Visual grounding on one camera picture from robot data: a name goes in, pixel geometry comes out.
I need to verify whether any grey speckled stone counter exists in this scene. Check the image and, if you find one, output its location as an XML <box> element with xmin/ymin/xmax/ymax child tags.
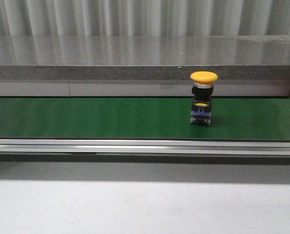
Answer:
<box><xmin>0</xmin><ymin>36</ymin><xmax>290</xmax><ymax>82</ymax></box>

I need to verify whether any aluminium conveyor frame rail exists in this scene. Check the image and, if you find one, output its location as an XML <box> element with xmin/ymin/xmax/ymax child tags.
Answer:
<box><xmin>0</xmin><ymin>138</ymin><xmax>290</xmax><ymax>157</ymax></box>

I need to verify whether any white panel under counter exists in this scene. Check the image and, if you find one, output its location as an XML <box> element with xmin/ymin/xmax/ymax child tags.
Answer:
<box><xmin>0</xmin><ymin>79</ymin><xmax>290</xmax><ymax>97</ymax></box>

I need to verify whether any white pleated curtain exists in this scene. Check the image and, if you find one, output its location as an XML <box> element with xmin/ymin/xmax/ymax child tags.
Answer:
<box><xmin>0</xmin><ymin>0</ymin><xmax>290</xmax><ymax>36</ymax></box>

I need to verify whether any green conveyor belt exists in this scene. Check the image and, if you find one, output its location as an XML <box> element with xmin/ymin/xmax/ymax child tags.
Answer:
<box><xmin>0</xmin><ymin>97</ymin><xmax>290</xmax><ymax>141</ymax></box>

